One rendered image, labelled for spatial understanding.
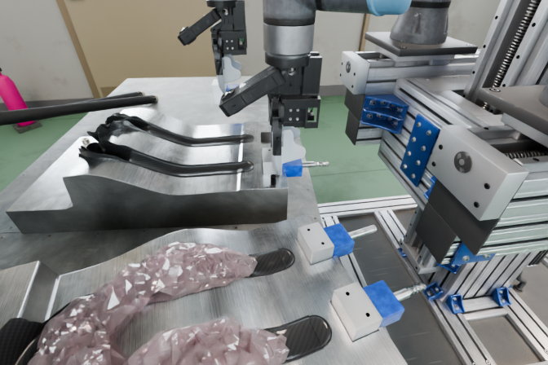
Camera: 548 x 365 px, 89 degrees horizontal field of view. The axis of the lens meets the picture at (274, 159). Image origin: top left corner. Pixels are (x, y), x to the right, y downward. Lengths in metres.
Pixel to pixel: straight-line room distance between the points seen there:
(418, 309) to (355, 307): 0.86
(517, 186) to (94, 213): 0.67
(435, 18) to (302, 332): 0.80
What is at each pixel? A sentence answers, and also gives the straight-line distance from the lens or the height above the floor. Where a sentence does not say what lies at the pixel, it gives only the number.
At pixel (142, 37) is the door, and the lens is 2.99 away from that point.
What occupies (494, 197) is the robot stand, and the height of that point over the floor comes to 0.95.
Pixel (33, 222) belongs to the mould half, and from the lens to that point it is 0.68.
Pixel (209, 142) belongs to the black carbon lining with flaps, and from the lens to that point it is 0.66.
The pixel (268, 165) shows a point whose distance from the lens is 0.52.
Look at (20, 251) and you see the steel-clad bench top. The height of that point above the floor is 0.80.
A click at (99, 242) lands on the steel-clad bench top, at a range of 0.62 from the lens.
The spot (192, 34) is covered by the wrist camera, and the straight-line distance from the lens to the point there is 0.73.
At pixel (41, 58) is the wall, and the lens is 3.43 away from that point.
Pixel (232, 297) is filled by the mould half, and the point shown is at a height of 0.88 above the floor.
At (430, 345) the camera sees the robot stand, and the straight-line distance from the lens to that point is 1.19.
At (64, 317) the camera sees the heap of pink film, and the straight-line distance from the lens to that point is 0.43.
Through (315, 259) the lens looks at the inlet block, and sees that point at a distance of 0.43.
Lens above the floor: 1.22
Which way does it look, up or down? 35 degrees down
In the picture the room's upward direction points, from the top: straight up
